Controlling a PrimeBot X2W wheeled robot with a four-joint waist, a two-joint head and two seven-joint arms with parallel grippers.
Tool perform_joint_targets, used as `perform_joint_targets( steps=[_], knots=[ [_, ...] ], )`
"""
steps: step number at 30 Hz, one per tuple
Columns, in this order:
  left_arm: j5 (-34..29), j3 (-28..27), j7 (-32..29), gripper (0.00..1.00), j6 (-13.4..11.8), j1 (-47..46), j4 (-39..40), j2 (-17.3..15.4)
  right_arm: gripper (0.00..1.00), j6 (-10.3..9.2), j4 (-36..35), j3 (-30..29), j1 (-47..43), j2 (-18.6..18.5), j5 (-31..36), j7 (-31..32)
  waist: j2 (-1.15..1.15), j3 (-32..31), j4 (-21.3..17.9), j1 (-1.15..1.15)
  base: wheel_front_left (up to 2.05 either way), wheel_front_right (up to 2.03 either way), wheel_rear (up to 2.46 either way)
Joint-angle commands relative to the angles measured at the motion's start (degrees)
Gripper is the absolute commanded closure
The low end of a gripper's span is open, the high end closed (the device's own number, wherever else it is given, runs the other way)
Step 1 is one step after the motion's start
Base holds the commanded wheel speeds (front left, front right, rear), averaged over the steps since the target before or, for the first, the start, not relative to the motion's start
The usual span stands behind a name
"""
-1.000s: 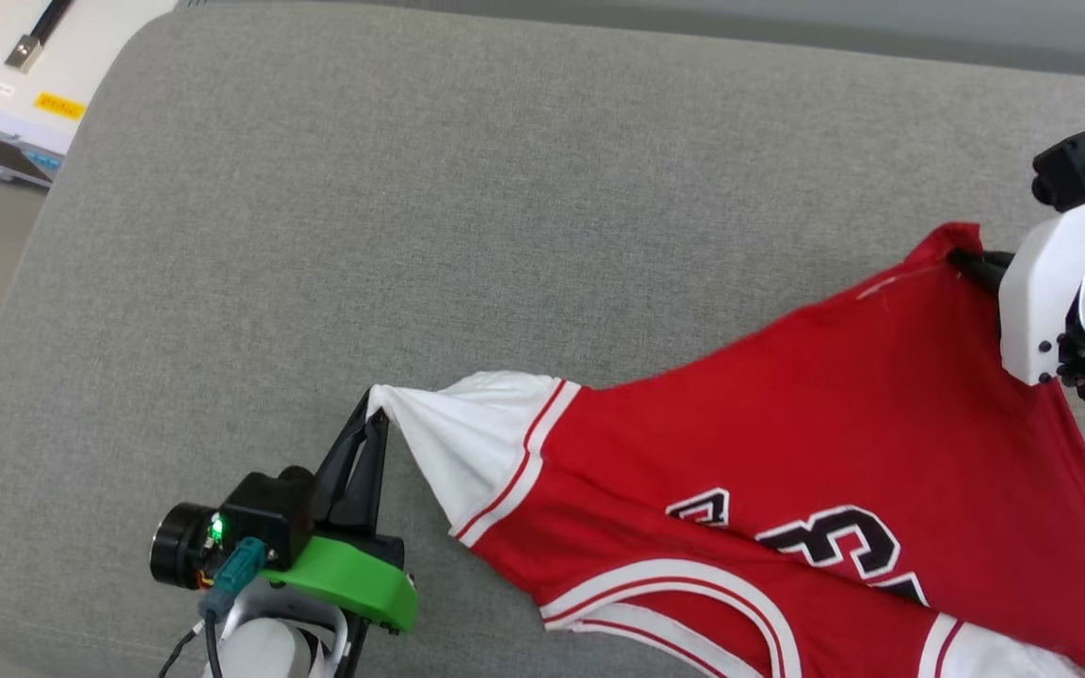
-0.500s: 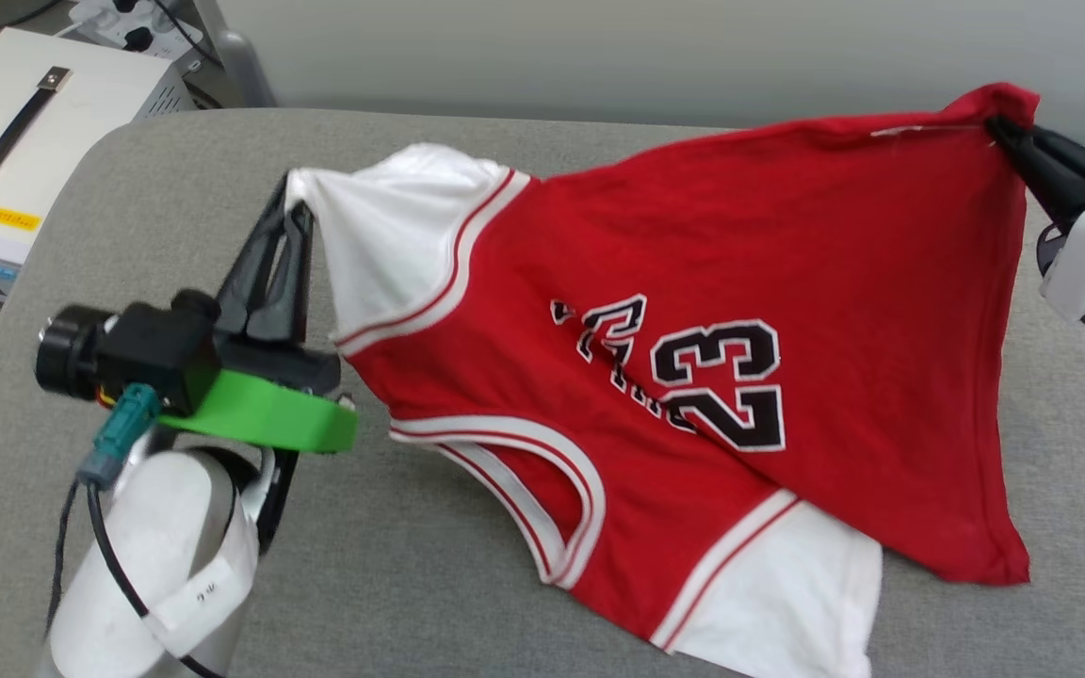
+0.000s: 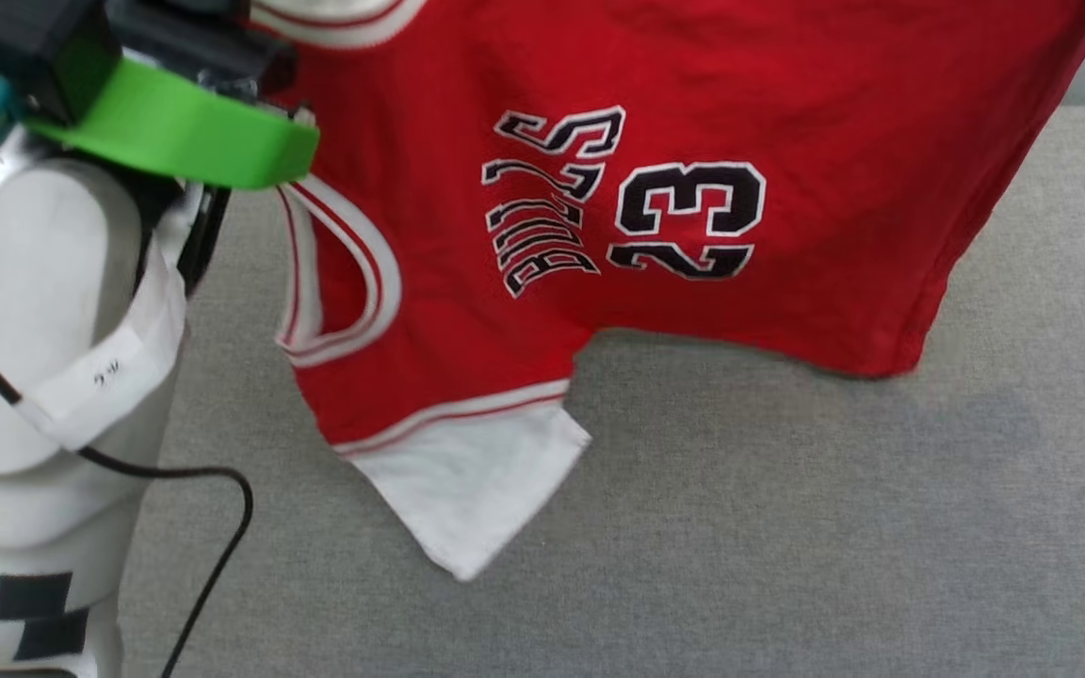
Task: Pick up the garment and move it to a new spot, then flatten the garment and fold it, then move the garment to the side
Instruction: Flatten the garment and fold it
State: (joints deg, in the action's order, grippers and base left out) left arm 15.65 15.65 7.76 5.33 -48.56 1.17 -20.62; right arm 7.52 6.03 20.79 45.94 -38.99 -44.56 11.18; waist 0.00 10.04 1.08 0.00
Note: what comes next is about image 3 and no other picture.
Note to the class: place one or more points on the white paper tape label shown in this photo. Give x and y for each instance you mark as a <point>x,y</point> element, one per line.
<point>119,367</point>

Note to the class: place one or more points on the red and white basketball jersey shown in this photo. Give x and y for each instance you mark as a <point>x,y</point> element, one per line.
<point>693,75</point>

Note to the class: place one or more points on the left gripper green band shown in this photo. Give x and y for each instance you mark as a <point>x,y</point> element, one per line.
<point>185,132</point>

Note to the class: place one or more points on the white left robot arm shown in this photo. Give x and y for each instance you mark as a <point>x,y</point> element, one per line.
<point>34,282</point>

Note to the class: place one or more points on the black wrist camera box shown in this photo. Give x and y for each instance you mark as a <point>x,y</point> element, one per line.
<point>24,42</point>

